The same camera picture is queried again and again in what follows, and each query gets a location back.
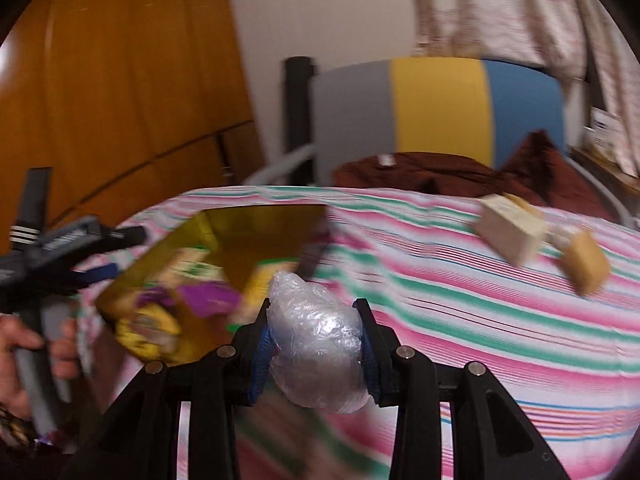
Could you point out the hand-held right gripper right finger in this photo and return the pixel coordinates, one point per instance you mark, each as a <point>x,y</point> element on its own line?
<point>372,375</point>

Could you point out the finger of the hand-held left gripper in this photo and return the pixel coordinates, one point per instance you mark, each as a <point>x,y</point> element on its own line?
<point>125,237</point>
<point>100,275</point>

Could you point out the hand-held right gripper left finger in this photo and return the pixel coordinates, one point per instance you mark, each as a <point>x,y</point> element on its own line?
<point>262,355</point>

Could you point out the clear plastic bag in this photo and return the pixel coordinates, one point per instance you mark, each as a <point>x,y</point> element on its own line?
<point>315,345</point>

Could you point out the purple snack packet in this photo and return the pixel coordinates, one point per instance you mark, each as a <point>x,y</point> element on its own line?
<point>205,297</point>

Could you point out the yellow cardboard box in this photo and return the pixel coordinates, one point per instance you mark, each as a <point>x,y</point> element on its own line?
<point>260,230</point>

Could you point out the person's left hand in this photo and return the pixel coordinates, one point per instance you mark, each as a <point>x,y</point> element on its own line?
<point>15,340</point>

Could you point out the striped bedsheet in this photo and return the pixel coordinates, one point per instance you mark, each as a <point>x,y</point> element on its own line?
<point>450,335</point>

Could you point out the wooden wardrobe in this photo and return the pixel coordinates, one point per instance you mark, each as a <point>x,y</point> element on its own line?
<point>125,85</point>

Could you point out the small white box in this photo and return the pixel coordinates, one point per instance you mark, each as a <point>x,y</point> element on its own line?
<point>505,230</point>

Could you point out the dark red cloth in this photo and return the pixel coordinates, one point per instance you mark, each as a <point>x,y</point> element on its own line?
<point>425,170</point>

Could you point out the large yellow sponge cake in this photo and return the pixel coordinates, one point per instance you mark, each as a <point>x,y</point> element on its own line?
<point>585,260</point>

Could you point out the grey yellow blue chair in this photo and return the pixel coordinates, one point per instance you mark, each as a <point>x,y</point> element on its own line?
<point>435,105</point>

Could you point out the wooden side shelf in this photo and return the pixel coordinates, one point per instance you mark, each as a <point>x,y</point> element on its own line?
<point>615,172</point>

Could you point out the white carton with blue print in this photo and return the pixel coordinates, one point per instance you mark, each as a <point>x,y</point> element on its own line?
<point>602,132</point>

